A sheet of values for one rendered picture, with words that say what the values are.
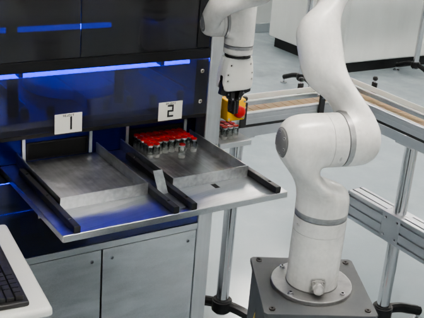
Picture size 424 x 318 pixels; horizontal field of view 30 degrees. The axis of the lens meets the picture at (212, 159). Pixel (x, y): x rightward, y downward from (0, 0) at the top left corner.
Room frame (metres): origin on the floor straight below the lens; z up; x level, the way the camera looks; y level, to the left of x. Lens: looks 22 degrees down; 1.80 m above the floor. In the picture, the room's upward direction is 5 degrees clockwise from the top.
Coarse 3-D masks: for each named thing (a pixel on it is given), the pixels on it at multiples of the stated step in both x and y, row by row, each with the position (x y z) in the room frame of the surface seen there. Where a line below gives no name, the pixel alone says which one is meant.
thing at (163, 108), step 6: (168, 102) 2.35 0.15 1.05; (174, 102) 2.36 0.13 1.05; (180, 102) 2.37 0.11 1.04; (162, 108) 2.33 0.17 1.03; (168, 108) 2.35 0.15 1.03; (174, 108) 2.36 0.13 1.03; (180, 108) 2.37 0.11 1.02; (162, 114) 2.33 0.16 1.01; (174, 114) 2.36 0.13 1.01; (180, 114) 2.37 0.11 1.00; (162, 120) 2.34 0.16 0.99
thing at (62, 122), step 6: (60, 114) 2.15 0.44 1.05; (66, 114) 2.16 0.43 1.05; (72, 114) 2.17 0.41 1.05; (78, 114) 2.18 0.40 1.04; (54, 120) 2.14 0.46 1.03; (60, 120) 2.15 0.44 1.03; (66, 120) 2.16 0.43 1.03; (72, 120) 2.17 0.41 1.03; (78, 120) 2.18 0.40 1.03; (54, 126) 2.14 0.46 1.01; (60, 126) 2.15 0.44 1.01; (66, 126) 2.16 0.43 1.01; (72, 126) 2.17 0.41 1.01; (78, 126) 2.18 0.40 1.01; (54, 132) 2.14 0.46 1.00; (60, 132) 2.15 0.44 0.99; (66, 132) 2.16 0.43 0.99
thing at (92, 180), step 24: (96, 144) 2.30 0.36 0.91; (48, 168) 2.14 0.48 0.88; (72, 168) 2.15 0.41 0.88; (96, 168) 2.17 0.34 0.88; (120, 168) 2.16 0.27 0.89; (48, 192) 1.94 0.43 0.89; (72, 192) 1.98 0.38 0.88; (96, 192) 1.93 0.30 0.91; (120, 192) 1.97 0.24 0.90; (144, 192) 2.01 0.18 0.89
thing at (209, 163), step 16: (128, 144) 2.30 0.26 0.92; (208, 144) 2.39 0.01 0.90; (144, 160) 2.21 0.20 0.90; (160, 160) 2.27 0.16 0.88; (176, 160) 2.28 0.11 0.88; (192, 160) 2.29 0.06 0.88; (208, 160) 2.30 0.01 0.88; (224, 160) 2.31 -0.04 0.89; (176, 176) 2.16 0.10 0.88; (192, 176) 2.10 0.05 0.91; (208, 176) 2.13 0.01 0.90; (224, 176) 2.16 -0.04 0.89; (240, 176) 2.19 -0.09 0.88
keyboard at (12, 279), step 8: (0, 248) 1.76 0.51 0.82; (0, 256) 1.69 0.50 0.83; (0, 264) 1.66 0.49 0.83; (8, 264) 1.68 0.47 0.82; (0, 272) 1.62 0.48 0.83; (8, 272) 1.62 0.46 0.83; (0, 280) 1.59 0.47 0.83; (8, 280) 1.59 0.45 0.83; (16, 280) 1.61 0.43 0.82; (0, 288) 1.55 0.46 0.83; (8, 288) 1.55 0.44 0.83; (16, 288) 1.55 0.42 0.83; (0, 296) 1.52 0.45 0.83; (8, 296) 1.52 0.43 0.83; (16, 296) 1.52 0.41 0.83; (24, 296) 1.54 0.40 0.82; (0, 304) 1.50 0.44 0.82; (8, 304) 1.51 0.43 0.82; (16, 304) 1.51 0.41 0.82; (24, 304) 1.52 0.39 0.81
